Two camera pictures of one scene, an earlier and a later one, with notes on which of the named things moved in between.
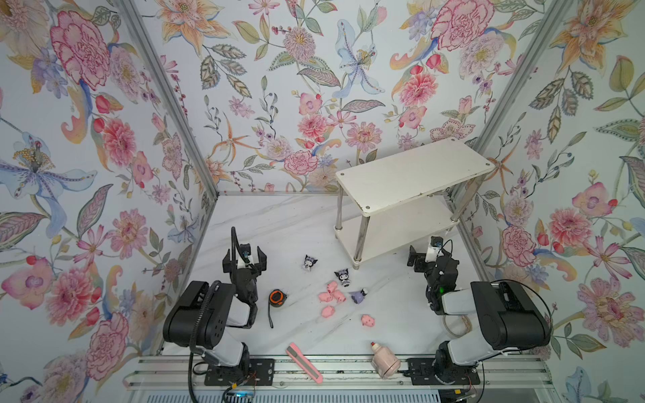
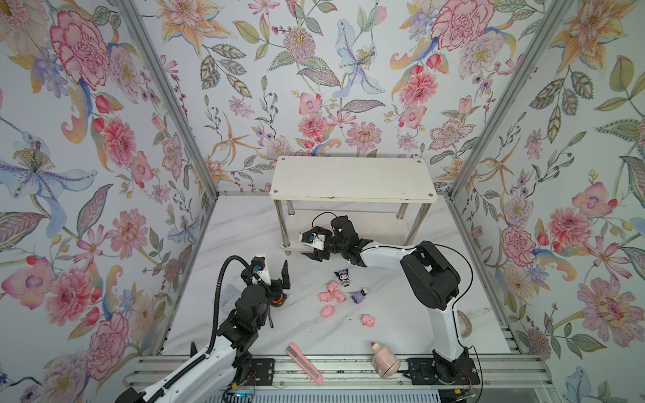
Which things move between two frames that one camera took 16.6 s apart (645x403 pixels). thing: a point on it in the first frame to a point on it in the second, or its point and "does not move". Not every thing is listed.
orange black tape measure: (276, 298) does not move
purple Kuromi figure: (359, 296) does not move
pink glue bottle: (385, 363) does not move
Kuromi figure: (343, 275) does not move
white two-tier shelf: (406, 197) to (390, 196)
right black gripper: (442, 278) to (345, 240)
